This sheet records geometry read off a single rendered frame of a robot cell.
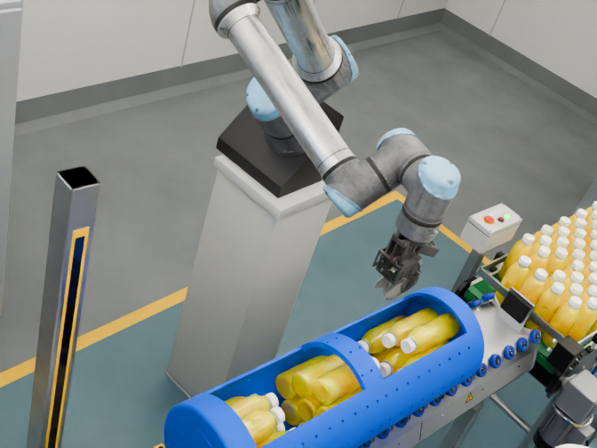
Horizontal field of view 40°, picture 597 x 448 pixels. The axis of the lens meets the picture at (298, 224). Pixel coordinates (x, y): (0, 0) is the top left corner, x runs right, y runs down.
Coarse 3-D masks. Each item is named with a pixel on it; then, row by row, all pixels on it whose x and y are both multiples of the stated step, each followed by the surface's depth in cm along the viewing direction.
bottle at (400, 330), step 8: (416, 312) 234; (424, 312) 233; (432, 312) 234; (400, 320) 230; (408, 320) 229; (416, 320) 229; (424, 320) 231; (392, 328) 227; (400, 328) 226; (408, 328) 226; (400, 336) 225; (400, 344) 226
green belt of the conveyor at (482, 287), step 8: (472, 288) 290; (480, 288) 290; (488, 288) 292; (464, 296) 292; (472, 296) 289; (480, 296) 288; (544, 344) 276; (584, 344) 281; (544, 352) 273; (536, 360) 276; (544, 360) 273; (552, 368) 271
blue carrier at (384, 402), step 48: (432, 288) 233; (336, 336) 206; (480, 336) 225; (240, 384) 201; (384, 384) 199; (432, 384) 212; (192, 432) 179; (240, 432) 173; (288, 432) 180; (336, 432) 189
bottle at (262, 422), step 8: (248, 416) 184; (256, 416) 184; (264, 416) 184; (272, 416) 186; (248, 424) 181; (256, 424) 182; (264, 424) 183; (272, 424) 185; (256, 432) 181; (264, 432) 183; (272, 432) 185; (256, 440) 182; (264, 440) 184
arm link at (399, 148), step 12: (396, 132) 179; (408, 132) 179; (384, 144) 179; (396, 144) 177; (408, 144) 176; (420, 144) 176; (372, 156) 178; (384, 156) 176; (396, 156) 175; (408, 156) 173; (420, 156) 173; (384, 168) 176; (396, 168) 175; (396, 180) 177
